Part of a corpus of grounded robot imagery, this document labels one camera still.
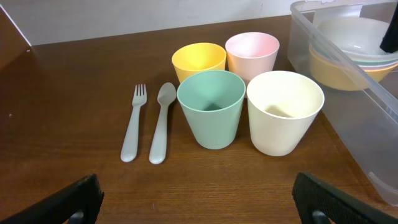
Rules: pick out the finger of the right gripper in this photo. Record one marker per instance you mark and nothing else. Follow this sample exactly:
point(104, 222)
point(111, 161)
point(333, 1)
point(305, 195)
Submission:
point(389, 42)

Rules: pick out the white plastic bowl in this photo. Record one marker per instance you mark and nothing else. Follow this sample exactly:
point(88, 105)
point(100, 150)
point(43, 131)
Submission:
point(357, 36)

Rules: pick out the grey plastic fork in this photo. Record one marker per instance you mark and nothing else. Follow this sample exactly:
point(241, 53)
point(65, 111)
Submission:
point(130, 144)

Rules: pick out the yellow plastic bowl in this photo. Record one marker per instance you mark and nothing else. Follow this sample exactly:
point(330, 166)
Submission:
point(342, 74)

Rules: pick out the cream plastic cup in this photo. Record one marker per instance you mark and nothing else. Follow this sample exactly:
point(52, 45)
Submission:
point(281, 107)

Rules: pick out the grey plastic spoon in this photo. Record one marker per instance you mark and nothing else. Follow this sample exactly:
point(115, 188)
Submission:
point(167, 95)

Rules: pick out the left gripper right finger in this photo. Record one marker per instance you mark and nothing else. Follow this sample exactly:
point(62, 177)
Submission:
point(318, 202)

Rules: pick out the pink plastic cup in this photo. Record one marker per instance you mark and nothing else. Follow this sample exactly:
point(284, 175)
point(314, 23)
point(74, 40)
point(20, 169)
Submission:
point(251, 53)

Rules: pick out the green plastic cup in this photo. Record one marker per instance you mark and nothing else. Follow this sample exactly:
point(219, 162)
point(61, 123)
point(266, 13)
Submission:
point(212, 102)

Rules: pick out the pink plastic bowl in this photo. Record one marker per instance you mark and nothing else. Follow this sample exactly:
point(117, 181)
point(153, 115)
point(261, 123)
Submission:
point(377, 66)

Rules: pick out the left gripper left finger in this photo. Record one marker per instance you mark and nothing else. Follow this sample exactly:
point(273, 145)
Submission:
point(79, 202)

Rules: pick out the yellow plastic cup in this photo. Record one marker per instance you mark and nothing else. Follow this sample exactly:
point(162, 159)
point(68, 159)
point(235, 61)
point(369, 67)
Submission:
point(198, 57)

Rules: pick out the clear plastic storage container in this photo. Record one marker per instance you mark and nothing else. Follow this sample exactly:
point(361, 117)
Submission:
point(365, 120)

